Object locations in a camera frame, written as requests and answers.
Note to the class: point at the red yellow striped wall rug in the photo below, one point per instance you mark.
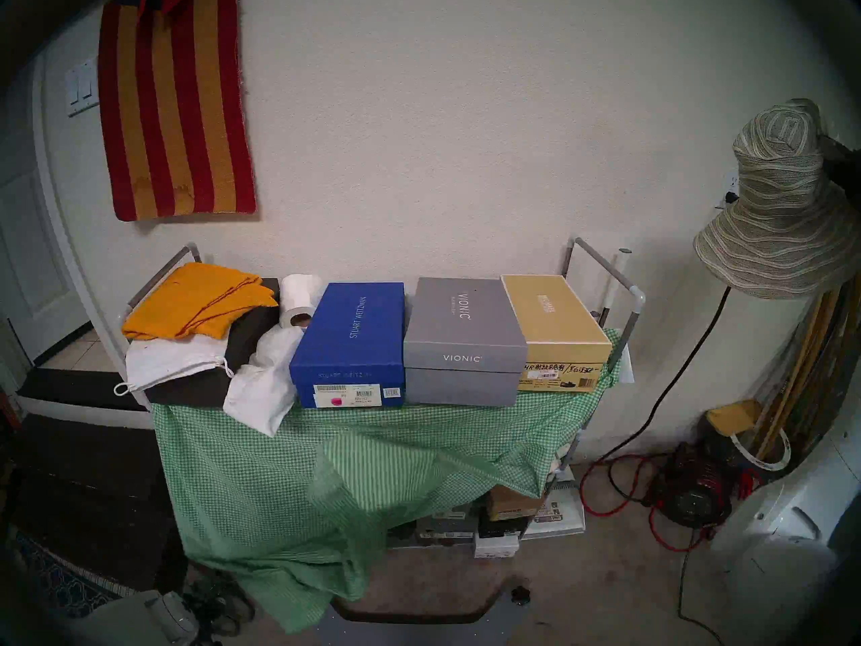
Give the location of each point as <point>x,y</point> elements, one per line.
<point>175,113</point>

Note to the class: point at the black base knob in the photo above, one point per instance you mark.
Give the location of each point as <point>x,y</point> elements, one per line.
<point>520,595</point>

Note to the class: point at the dark grey Vionic shoe box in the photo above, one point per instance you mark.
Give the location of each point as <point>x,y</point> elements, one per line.
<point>449,529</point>

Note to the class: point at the green gingham cloth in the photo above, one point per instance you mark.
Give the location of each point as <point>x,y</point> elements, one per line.
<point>336,463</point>

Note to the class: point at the white shoe box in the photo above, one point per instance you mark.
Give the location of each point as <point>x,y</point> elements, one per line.
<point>496,545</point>

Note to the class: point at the white tape roll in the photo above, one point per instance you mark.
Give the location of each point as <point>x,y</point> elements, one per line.
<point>788,451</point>

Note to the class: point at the white cloth dust bag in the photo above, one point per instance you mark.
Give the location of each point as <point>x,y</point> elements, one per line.
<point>262,389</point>

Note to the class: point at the white panel door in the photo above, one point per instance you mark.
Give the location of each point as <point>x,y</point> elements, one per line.
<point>33,281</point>

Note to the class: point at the grey metal shoe rack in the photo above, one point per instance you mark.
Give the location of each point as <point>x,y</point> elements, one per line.
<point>609,266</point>

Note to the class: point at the gold shoe box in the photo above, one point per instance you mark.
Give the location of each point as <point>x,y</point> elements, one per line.
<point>558,315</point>

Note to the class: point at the white wall outlet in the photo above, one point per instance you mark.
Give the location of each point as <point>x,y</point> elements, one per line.
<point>732,180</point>

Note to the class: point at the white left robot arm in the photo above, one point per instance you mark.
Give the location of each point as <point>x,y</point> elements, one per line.
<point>161,618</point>

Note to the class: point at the black shoe box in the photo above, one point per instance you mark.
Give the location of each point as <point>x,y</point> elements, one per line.
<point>501,527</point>

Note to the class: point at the blue Stuart Weitzman shoe box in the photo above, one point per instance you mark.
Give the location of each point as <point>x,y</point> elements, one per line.
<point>350,342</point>

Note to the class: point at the dark brown shoe box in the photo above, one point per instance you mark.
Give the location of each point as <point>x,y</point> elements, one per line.
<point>202,389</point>

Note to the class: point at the black door mat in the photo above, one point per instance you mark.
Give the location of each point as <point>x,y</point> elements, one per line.
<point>74,389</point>

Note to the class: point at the white flat carton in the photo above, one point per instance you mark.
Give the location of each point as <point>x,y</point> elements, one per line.
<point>565,513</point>

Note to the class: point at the orange folded cloth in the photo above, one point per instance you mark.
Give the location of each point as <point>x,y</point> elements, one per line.
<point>195,301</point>

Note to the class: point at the dark wooden chest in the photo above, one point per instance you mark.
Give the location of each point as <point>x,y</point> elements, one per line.
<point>101,503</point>

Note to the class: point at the large grey Vionic shoe box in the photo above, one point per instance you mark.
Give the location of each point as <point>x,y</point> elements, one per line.
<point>464,328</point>

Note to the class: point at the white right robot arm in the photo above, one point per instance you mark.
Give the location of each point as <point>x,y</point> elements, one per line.
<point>780,537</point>

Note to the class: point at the white double light switch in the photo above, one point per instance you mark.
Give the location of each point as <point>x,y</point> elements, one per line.
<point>82,86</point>

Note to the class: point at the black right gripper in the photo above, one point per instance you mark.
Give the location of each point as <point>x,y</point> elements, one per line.
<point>849,177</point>

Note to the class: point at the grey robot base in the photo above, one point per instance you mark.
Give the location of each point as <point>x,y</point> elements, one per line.
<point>430,632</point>

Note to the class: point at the white toilet paper roll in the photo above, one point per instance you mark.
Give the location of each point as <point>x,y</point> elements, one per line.
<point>303,295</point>

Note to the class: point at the striped straw sun hat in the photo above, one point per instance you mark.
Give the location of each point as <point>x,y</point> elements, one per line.
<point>780,234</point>

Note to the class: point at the brown cardboard shoe box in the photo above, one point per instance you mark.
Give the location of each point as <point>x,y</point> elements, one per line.
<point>514,503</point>

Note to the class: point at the blue patterned rug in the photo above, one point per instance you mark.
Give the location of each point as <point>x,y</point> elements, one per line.
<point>67,584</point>

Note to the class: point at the yellow block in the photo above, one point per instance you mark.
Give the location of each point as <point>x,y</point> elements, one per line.
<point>733,416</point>

